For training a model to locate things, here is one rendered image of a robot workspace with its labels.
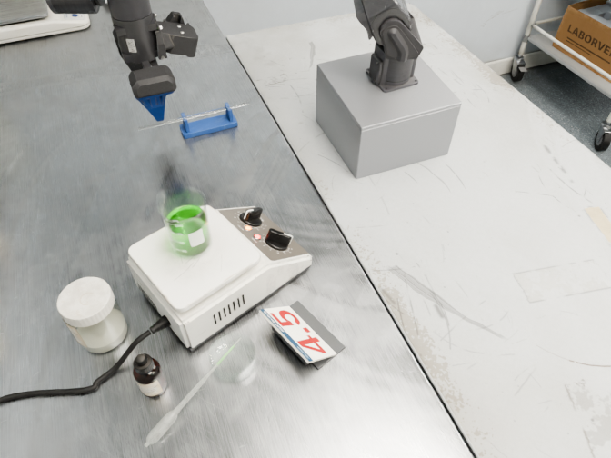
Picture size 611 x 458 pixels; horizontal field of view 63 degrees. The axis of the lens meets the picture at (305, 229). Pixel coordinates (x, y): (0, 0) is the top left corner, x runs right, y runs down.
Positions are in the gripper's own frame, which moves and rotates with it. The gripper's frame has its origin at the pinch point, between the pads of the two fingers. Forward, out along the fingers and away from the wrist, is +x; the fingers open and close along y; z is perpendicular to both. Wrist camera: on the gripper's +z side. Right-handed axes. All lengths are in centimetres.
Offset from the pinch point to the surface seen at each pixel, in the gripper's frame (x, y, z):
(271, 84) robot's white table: 10.3, 9.0, 23.8
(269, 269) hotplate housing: 3.8, -39.2, 5.8
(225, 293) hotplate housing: 3.4, -40.7, -0.2
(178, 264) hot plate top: 1.5, -36.2, -4.3
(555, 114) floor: 99, 65, 191
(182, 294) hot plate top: 1.4, -40.5, -4.9
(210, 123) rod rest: 9.4, -0.2, 8.7
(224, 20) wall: 46, 111, 41
